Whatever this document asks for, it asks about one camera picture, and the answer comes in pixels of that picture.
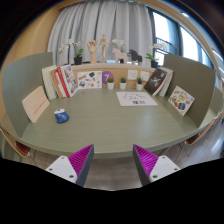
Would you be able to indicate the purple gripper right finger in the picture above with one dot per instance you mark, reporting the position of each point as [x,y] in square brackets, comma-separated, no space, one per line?
[151,167]

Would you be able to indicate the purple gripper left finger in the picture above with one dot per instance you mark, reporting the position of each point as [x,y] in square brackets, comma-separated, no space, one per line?
[74,168]

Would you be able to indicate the blue computer mouse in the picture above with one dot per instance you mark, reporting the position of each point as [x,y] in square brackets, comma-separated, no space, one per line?
[61,115]

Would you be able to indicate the white mouse pad sheet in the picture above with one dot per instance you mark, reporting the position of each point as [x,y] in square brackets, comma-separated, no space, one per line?
[135,99]

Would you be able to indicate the wooden chair right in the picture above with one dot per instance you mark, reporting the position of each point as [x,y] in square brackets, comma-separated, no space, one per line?
[194,139]

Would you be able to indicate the wooden chair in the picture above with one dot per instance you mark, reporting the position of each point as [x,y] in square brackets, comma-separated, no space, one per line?
[13,150]
[194,139]

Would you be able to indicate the wooden chair left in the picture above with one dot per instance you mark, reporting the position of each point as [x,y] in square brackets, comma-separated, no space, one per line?
[13,150]

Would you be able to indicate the colourful food picture card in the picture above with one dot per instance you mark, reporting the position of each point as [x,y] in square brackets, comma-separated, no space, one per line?
[181,100]

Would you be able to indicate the beige leaning card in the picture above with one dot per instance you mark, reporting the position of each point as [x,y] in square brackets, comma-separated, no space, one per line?
[35,104]

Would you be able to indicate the white leaning book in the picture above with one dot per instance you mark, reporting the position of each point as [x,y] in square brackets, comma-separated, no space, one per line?
[49,86]

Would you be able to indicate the small potted plant right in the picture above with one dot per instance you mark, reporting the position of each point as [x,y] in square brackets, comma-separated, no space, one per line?
[139,84]

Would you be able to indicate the small potted plant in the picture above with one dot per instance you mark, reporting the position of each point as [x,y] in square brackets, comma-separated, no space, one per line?
[123,83]
[139,84]
[110,83]

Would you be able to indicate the red white book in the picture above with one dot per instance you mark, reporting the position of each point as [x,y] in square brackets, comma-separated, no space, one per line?
[67,79]

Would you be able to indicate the dark leaning book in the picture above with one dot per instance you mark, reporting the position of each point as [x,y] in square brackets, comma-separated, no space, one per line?
[155,81]

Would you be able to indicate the sticker picture card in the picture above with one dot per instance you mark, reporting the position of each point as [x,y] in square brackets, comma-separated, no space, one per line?
[89,80]

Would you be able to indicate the small potted plant middle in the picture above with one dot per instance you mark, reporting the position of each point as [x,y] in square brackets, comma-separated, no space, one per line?
[123,83]

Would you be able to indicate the small potted plant left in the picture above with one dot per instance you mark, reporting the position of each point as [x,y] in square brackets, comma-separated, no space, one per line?
[110,83]

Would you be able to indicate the wooden back shelf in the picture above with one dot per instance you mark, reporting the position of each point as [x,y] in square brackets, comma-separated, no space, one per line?
[118,70]

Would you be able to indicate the white book behind dark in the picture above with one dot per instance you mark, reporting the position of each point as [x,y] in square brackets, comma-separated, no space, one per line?
[167,81]

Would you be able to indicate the green right desk partition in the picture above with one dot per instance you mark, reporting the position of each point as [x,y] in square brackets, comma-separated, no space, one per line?
[196,79]

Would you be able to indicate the green desk partition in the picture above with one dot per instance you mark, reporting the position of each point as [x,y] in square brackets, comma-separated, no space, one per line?
[20,79]
[196,79]

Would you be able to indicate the purple number seven disc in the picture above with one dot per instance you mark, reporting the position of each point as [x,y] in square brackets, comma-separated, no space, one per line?
[106,75]

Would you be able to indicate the white orchid black pot right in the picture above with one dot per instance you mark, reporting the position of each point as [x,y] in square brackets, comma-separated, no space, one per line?
[154,60]

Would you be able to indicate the white orchid black pot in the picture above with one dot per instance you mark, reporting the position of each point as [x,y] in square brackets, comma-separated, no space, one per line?
[78,50]
[154,60]

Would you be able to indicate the green left desk partition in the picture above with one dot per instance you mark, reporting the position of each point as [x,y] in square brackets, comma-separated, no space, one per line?
[20,79]

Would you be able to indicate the white orchid black pot left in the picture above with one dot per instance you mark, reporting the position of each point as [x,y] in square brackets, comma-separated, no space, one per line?
[78,50]

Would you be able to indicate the black horse figure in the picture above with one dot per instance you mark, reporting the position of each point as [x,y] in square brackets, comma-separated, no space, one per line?
[135,57]

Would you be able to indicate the pink horse figure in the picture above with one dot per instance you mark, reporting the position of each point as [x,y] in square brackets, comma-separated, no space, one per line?
[119,56]

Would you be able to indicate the wooden hand model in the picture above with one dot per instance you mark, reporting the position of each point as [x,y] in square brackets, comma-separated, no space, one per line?
[92,47]

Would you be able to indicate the wooden mannequin figure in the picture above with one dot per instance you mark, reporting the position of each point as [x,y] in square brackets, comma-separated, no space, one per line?
[103,43]

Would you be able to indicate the grey curtain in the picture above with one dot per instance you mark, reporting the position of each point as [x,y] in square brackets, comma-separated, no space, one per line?
[116,19]

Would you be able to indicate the white wall socket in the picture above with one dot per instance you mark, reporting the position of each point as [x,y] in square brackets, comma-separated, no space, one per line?
[132,74]

